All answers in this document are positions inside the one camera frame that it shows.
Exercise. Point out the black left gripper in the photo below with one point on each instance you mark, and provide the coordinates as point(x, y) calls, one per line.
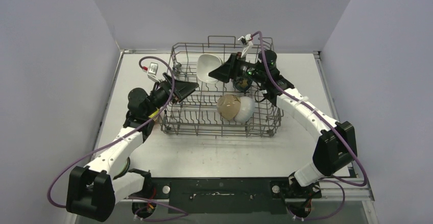
point(183, 89)

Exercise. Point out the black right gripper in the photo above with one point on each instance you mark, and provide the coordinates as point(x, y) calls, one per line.
point(235, 67)

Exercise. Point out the white square bowl green outside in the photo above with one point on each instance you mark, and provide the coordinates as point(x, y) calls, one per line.
point(205, 64)

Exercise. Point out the white bowl with tan outside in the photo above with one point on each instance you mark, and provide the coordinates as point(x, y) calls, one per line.
point(228, 106)

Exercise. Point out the lime green bowl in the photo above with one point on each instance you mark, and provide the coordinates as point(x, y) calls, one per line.
point(155, 115)

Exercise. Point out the white bowl with blue outside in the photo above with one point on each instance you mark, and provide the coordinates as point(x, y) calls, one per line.
point(247, 106)

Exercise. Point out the pale green plate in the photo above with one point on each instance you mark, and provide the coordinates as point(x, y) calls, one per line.
point(124, 169)

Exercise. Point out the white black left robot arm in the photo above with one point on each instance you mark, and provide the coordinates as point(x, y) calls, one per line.
point(95, 189)

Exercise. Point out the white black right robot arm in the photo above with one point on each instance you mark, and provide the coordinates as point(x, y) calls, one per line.
point(336, 143)

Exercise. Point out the blue patterned bowl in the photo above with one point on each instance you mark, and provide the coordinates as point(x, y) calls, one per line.
point(242, 84)

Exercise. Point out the grey wire dish rack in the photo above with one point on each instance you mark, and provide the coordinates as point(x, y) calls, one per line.
point(197, 114)

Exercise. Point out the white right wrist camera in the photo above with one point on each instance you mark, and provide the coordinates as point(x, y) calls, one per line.
point(246, 42)

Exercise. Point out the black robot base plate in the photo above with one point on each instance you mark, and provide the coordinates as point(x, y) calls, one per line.
point(230, 195)

